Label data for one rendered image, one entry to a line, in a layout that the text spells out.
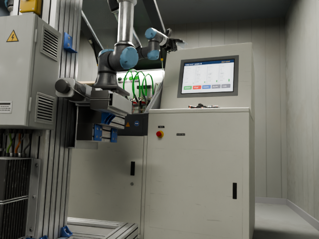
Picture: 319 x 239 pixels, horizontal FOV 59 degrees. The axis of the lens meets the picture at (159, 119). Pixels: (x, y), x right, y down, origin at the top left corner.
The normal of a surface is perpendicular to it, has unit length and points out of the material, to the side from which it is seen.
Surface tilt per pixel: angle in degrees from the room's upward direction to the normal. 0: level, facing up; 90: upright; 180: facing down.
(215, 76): 76
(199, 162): 90
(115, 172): 90
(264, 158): 90
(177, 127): 90
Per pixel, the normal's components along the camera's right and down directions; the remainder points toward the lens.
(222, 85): -0.33, -0.35
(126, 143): -0.36, -0.11
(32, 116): 0.98, 0.01
